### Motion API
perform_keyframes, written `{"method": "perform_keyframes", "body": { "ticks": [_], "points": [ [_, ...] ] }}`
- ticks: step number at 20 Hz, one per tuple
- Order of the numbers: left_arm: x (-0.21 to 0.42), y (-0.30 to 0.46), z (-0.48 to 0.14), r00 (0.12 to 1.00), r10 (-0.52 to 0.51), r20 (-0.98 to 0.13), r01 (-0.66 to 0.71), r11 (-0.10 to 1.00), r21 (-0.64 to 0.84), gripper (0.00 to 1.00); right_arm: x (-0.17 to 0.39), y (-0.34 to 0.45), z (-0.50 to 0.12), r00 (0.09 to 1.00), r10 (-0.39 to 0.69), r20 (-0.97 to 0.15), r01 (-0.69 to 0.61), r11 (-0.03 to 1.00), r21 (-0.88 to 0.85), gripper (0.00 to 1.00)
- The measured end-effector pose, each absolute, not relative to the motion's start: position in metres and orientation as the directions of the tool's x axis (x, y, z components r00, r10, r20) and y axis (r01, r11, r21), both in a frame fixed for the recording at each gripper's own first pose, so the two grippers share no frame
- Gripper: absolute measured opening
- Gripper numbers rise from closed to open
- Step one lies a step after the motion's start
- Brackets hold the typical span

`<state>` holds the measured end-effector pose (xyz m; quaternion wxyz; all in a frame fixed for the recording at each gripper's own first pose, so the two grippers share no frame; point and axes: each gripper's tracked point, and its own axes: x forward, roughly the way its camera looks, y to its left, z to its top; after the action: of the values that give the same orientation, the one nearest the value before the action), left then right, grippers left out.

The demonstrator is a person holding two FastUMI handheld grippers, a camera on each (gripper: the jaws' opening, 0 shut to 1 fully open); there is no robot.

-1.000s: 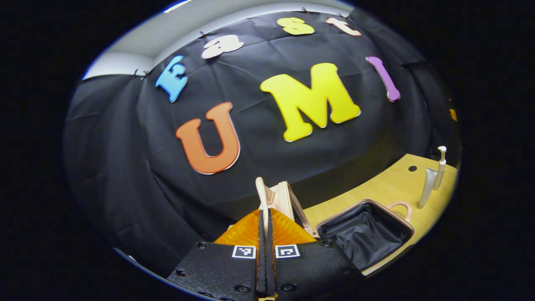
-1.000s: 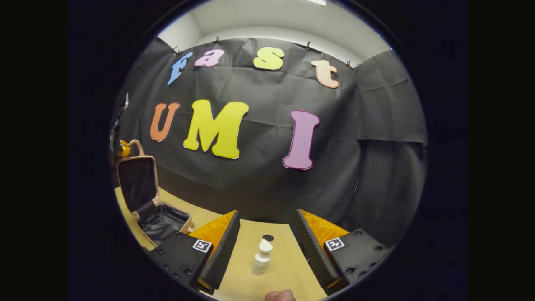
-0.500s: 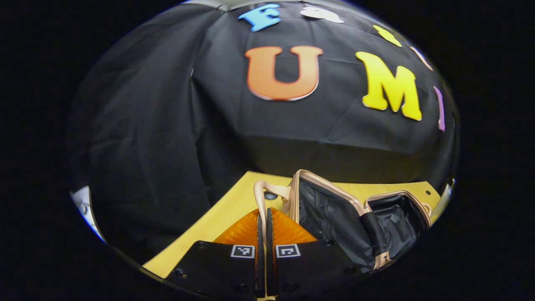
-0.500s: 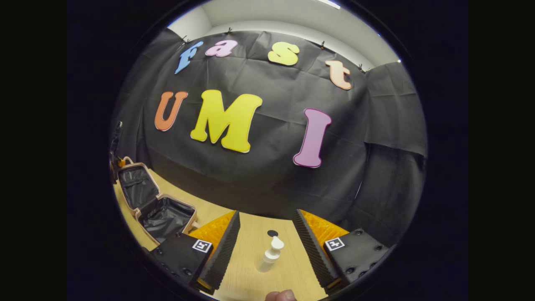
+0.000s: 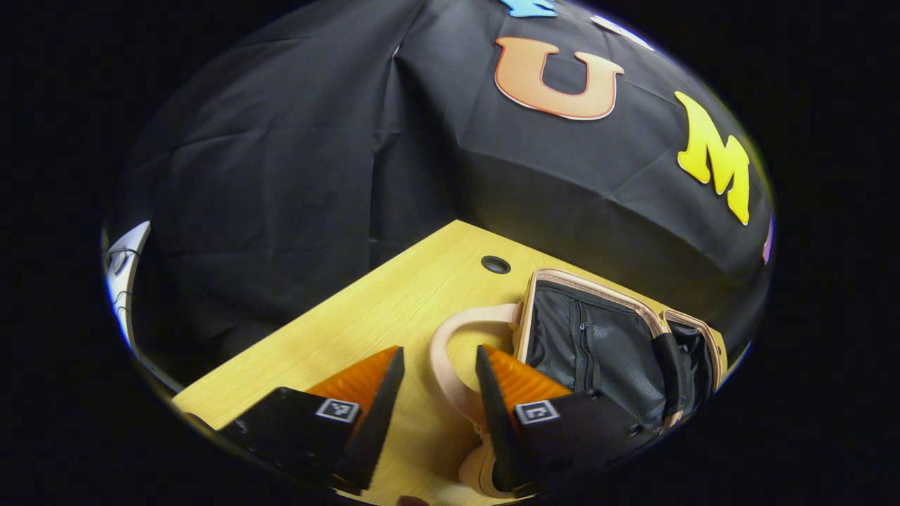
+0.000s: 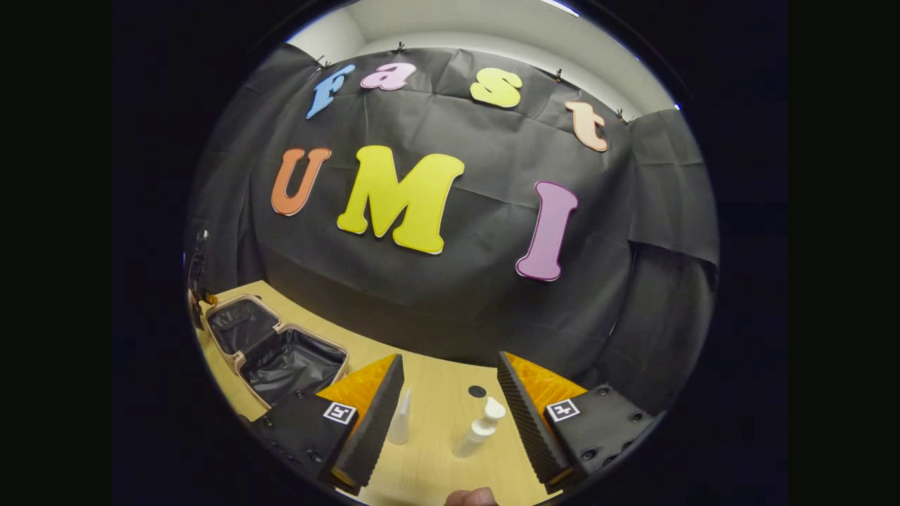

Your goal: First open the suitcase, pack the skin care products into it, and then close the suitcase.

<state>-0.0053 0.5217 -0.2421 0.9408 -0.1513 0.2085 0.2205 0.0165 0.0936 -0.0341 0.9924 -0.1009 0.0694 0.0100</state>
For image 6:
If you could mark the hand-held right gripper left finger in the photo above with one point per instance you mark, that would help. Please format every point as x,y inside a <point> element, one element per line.
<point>380,422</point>

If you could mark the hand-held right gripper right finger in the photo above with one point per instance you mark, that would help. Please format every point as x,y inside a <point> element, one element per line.
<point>531,429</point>

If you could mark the white tube bottle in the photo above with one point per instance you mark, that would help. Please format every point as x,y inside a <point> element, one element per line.
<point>399,425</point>

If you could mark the white pump bottle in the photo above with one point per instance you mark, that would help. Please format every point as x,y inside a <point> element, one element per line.
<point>477,432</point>

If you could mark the beige suitcase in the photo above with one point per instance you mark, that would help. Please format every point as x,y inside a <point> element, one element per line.
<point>281,362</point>

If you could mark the black round table grommet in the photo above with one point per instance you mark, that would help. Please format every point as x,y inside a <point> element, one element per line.
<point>477,391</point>

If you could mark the ceiling light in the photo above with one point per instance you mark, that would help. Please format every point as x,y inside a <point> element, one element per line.
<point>560,6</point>

